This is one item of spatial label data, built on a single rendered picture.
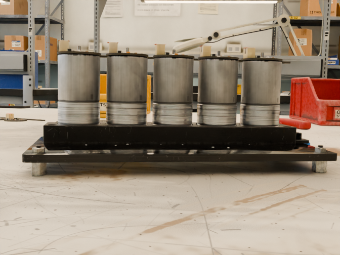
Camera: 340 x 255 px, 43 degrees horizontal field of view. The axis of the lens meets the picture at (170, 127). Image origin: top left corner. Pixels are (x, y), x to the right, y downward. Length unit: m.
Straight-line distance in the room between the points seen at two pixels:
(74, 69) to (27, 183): 0.08
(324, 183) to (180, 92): 0.10
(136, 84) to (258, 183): 0.09
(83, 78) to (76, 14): 4.73
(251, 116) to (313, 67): 2.33
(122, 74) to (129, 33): 4.55
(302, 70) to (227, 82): 2.33
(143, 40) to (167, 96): 4.51
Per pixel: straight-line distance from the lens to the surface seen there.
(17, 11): 4.80
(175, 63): 0.25
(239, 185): 0.20
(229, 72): 0.26
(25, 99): 2.82
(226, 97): 0.26
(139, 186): 0.19
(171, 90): 0.25
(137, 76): 0.25
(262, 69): 0.27
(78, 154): 0.21
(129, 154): 0.21
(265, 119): 0.27
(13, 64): 2.83
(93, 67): 0.25
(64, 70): 0.25
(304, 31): 4.34
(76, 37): 4.95
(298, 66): 2.58
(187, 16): 4.74
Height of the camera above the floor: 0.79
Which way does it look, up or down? 6 degrees down
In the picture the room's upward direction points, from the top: 1 degrees clockwise
